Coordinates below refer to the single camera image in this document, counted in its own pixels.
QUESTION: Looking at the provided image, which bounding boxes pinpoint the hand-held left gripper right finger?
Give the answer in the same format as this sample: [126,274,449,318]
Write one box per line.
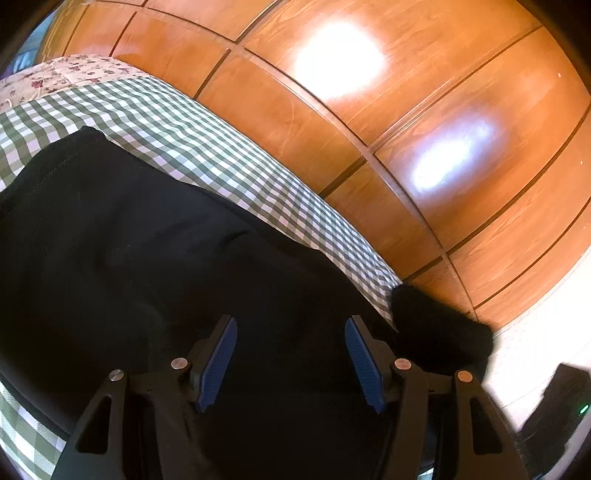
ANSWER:
[344,315,532,480]

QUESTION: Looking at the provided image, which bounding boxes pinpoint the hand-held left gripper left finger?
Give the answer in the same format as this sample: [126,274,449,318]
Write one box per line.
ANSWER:
[53,315,238,480]

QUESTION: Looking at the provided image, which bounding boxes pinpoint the black pants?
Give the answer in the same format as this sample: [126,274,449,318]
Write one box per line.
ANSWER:
[0,126,496,480]

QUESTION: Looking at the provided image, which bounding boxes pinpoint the green checked bed sheet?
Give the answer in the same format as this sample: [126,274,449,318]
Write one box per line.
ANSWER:
[0,76,403,480]

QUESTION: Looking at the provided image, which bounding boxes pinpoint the wooden panelled wardrobe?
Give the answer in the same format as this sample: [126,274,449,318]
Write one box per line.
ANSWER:
[34,0,591,330]

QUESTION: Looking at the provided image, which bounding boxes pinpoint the floral bedspread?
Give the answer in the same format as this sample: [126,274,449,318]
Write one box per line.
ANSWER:
[0,54,141,112]

